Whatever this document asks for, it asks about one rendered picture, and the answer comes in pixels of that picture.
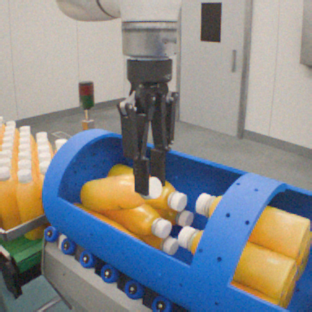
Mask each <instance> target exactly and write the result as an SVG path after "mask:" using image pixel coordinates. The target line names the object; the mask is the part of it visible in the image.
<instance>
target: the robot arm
mask: <svg viewBox="0 0 312 312"><path fill-rule="evenodd" d="M55 1H56V2H57V3H56V4H57V6H58V8H59V10H60V11H61V12H62V13H64V15H65V16H66V17H70V18H71V19H73V20H77V21H80V22H81V21H85V22H96V21H108V20H115V19H118V18H121V20H122V24H121V26H120V28H121V34H122V53H123V56H126V57H130V59H127V79H128V81H129V82H130V84H131V89H130V93H129V94H128V98H126V99H125V100H124V101H119V102H118V103H117V105H116V107H118V109H117V110H119V113H120V118H121V129H122V140H123V156H124V157H125V158H129V159H131V160H133V175H134V184H135V192H136V193H139V194H141V195H145V196H148V195H150V178H153V177H154V178H157V179H159V181H160V182H161V185H162V187H163V186H165V151H167V152H170V151H171V147H168V146H169V145H173V142H174V130H175V115H176V101H177V98H178V92H175V91H171V90H168V86H167V83H168V82H171V81H172V79H173V69H172V58H169V57H172V56H175V55H176V53H177V29H178V23H177V22H178V16H179V14H178V13H179V9H180V6H181V3H182V0H55ZM141 114H144V115H141ZM150 124H151V130H152V137H153V145H154V148H155V149H154V148H152V149H150V159H149V158H147V157H146V150H147V142H148V135H149V126H150ZM138 152H139V153H138Z"/></svg>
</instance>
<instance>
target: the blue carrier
mask: <svg viewBox="0 0 312 312"><path fill-rule="evenodd" d="M118 163H122V164H125V165H127V167H131V168H133V160H131V159H129V158H125V157H124V151H123V140H122V135H119V134H116V133H113V132H108V131H104V130H100V129H91V130H86V131H83V132H80V133H77V134H76V135H75V136H72V137H71V139H70V140H68V141H67V142H65V143H64V144H62V145H61V146H60V148H59V149H58V150H57V152H56V154H55V155H54V157H53V158H52V159H51V161H50V163H49V165H48V167H47V170H46V172H45V179H44V182H43V186H42V205H43V209H44V212H45V215H46V217H47V219H48V220H49V221H50V223H51V225H52V226H53V227H54V228H55V229H57V230H58V231H59V232H60V233H62V234H63V235H64V236H66V237H67V238H69V239H70V240H72V241H74V242H76V243H77V244H78V245H80V246H81V247H82V248H84V249H86V250H88V251H89V252H90V253H91V254H93V255H95V256H97V257H98V258H100V259H102V260H103V261H105V262H107V263H109V264H110V265H112V266H113V267H114V268H116V269H117V270H119V271H121V272H122V273H124V274H125V275H128V276H130V277H131V278H133V279H134V280H136V281H138V282H139V283H141V284H143V285H145V286H146V287H147V288H149V289H150V290H152V291H154V292H155V293H158V294H159V295H161V296H164V297H165V298H166V299H168V300H169V301H173V302H175V303H176V304H177V305H178V306H182V307H183V308H185V309H186V310H188V311H190V312H312V242H311V246H310V257H309V260H308V263H307V265H306V267H305V270H304V271H303V274H302V276H301V278H300V279H299V280H298V281H297V282H296V289H295V291H294V293H293V295H292V299H291V301H290V303H289V305H288V307H287V309H284V308H283V309H282V307H280V306H277V305H273V304H272V303H270V302H269V301H264V300H263V299H260V298H258V297H256V296H254V295H252V294H249V293H247V292H246V291H243V290H241V289H239V288H235V287H234V286H232V285H231V282H232V278H233V276H234V272H235V269H236V268H237V265H238V262H239V260H240V257H241V254H242V251H243V250H244V249H245V246H246V243H247V241H248V239H249V236H250V234H251V232H252V231H253V229H254V226H255V224H256V223H257V222H258V220H259V219H260V216H261V214H262V212H263V211H264V210H265V208H266V207H267V206H271V207H274V208H276V209H281V210H285V211H287V212H288V213H290V214H295V215H300V216H302V217H305V218H307V219H309V220H310V222H311V226H310V231H311V232H312V192H311V191H309V190H307V189H303V188H297V187H294V186H292V185H288V184H285V183H283V182H280V181H278V180H273V179H270V178H266V177H265V176H261V175H256V174H254V173H248V172H246V171H241V170H238V169H235V168H232V167H229V166H227V165H223V164H220V163H216V162H212V161H209V160H206V159H202V158H197V157H194V156H191V155H188V154H185V153H182V152H180V151H175V150H173V149H171V151H170V152H167V151H165V180H166V181H168V182H169V183H170V184H172V185H173V187H174V189H175V190H176V191H177V192H179V193H183V194H184V195H186V196H187V204H186V206H185V209H186V210H187V211H190V212H192V213H193V221H192V223H191V225H190V227H191V228H193V229H195V230H196V229H197V230H200V231H202V230H204V232H203V234H202V236H201V238H200V240H199V242H198V245H197V249H196V252H195V255H194V256H193V254H192V251H188V250H187V249H185V248H183V247H181V246H179V247H178V249H177V251H176V252H175V254H173V255H169V254H167V253H165V252H162V251H160V250H158V249H155V248H154V247H152V246H150V245H147V244H146V243H144V242H142V241H139V240H138V239H136V238H134V237H132V236H129V235H127V233H125V232H123V231H121V230H119V229H118V228H116V227H112V226H111V225H110V224H108V223H105V222H103V221H102V220H101V219H98V218H97V217H95V216H93V215H91V214H89V213H87V212H85V211H83V210H82V209H81V208H79V207H77V206H74V205H72V204H73V203H81V200H80V191H81V189H82V187H83V185H84V184H85V183H87V182H88V181H91V180H100V179H103V178H106V177H107V173H109V171H110V170H111V168H112V167H113V166H114V165H115V164H118ZM202 194H207V195H210V196H212V197H213V196H215V197H220V196H223V197H222V198H221V200H220V201H219V203H218V205H217V206H216V207H215V210H214V213H213V214H211V216H210V218H209V217H206V216H205V215H203V214H199V213H197V212H196V213H195V211H196V204H197V199H198V198H199V197H200V196H201V195H202ZM81 204H82V203H81ZM221 258H222V259H221ZM297 289H299V292H297Z"/></svg>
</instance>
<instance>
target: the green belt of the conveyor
mask: <svg viewBox="0 0 312 312"><path fill-rule="evenodd" d="M43 238H44V237H43ZM43 238H40V239H37V240H29V239H26V237H25V236H24V234H23V235H21V236H19V237H17V238H15V239H13V240H10V241H6V242H4V240H3V239H2V238H1V237H0V245H1V246H2V247H3V248H4V249H5V250H6V251H7V252H8V253H9V254H10V255H11V260H10V262H11V264H12V265H13V267H14V268H15V270H16V271H17V272H18V273H20V274H21V273H22V272H24V271H25V270H28V269H29V268H30V267H34V266H35V265H37V264H38V263H41V255H42V244H43ZM39 252H40V253H39ZM35 254H36V255H35ZM33 255H34V256H33ZM31 256H32V257H31ZM29 257H30V258H29ZM28 258H29V259H28ZM14 259H15V260H14ZM24 259H26V260H24ZM27 259H28V260H27ZM23 260H24V261H23ZM15 261H16V262H17V264H18V266H17V265H16V264H15ZM18 262H21V263H18Z"/></svg>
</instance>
